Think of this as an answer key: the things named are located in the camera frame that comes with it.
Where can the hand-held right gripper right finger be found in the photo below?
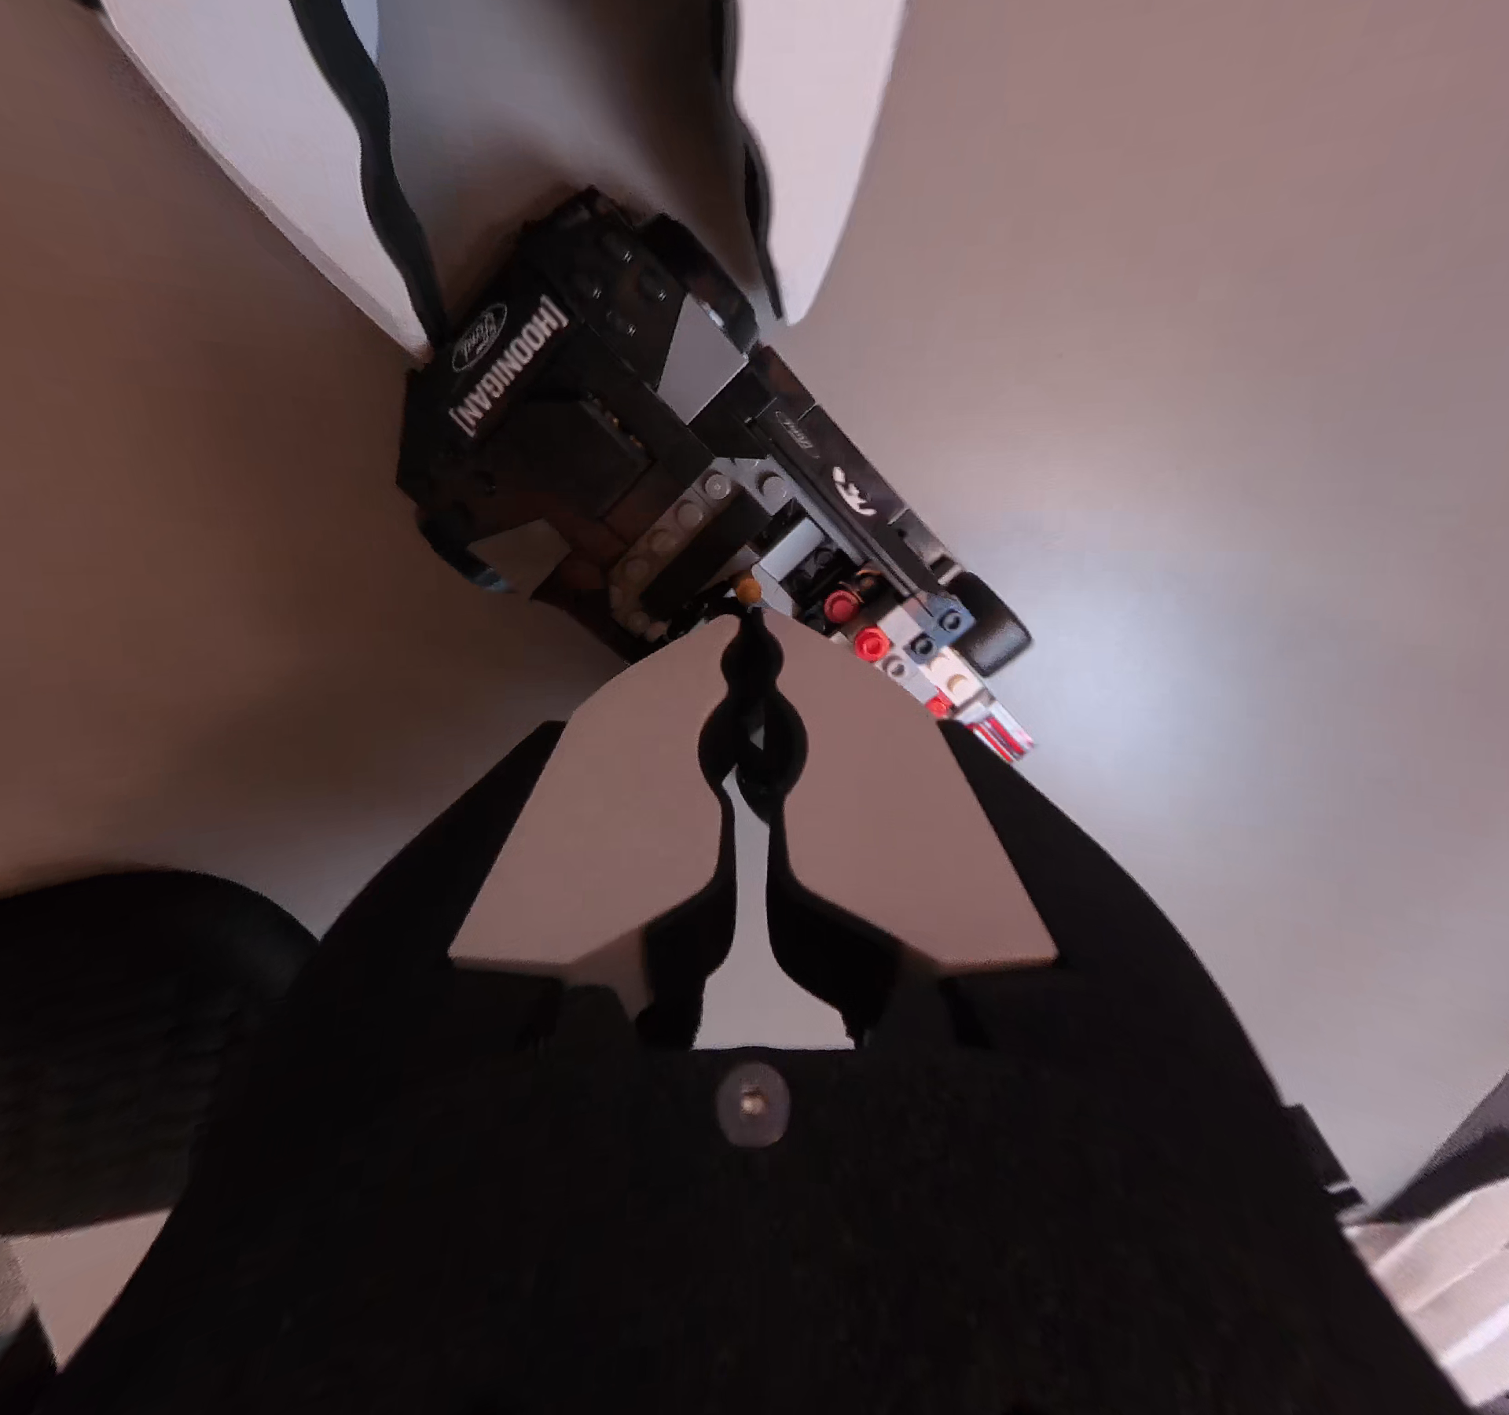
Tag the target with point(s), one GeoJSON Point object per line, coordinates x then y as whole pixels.
{"type": "Point", "coordinates": [920, 839]}

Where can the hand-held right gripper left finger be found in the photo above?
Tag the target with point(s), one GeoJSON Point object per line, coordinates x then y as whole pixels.
{"type": "Point", "coordinates": [579, 850]}

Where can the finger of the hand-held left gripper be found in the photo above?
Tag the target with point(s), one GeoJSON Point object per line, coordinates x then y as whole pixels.
{"type": "Point", "coordinates": [825, 48]}
{"type": "Point", "coordinates": [189, 24]}

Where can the black textured pad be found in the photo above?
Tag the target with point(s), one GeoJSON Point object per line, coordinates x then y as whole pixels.
{"type": "Point", "coordinates": [131, 1062]}

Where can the black lego car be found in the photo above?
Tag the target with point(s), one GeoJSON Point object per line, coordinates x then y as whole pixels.
{"type": "Point", "coordinates": [613, 425]}

